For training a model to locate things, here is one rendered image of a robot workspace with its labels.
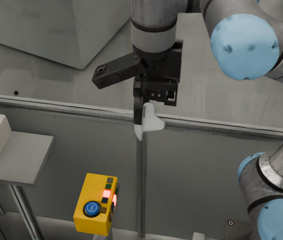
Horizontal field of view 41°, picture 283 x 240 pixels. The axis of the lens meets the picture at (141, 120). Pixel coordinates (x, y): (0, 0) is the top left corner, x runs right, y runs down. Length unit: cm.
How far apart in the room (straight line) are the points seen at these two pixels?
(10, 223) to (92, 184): 131
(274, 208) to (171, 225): 121
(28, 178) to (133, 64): 94
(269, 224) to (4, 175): 100
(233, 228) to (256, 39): 80
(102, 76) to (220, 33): 28
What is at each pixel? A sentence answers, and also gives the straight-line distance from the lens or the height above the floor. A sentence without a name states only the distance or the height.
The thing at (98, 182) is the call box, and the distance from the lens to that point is 120.
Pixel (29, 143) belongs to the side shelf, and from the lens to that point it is 162.
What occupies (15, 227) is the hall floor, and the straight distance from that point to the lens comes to 243.
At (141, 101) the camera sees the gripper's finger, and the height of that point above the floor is 158.
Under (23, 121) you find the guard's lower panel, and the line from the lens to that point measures 168.
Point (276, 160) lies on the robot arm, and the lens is 98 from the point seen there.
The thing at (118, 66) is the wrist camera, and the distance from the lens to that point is 69.
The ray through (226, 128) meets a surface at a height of 100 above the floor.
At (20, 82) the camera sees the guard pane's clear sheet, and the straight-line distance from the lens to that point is 153.
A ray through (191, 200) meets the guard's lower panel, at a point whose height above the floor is 46.
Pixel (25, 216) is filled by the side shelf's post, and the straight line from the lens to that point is 201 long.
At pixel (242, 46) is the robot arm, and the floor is 180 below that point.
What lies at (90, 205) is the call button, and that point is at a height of 108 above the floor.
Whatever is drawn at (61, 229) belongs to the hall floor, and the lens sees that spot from 236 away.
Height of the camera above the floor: 206
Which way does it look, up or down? 47 degrees down
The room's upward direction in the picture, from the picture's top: straight up
